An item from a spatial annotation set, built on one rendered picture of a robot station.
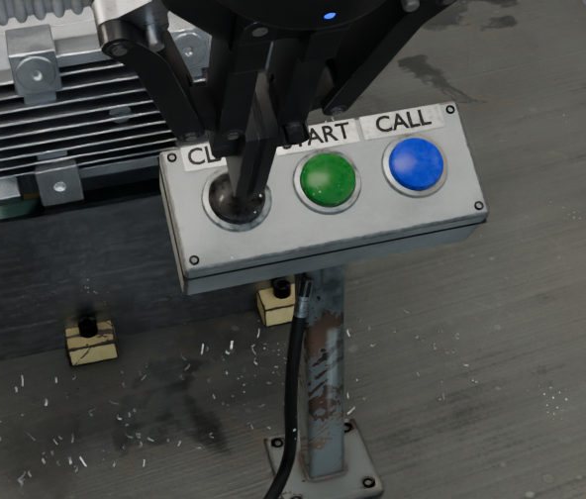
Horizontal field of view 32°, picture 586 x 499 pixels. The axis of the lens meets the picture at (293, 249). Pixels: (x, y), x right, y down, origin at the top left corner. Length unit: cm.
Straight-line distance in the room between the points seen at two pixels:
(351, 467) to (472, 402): 11
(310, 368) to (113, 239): 22
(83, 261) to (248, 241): 29
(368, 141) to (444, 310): 33
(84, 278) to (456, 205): 35
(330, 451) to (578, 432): 19
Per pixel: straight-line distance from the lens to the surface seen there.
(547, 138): 110
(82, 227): 79
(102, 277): 82
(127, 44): 34
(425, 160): 57
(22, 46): 70
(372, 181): 56
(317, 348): 65
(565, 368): 84
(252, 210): 54
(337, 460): 73
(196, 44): 70
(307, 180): 55
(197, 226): 54
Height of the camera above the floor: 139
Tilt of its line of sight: 39 degrees down
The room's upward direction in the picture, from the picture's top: 2 degrees counter-clockwise
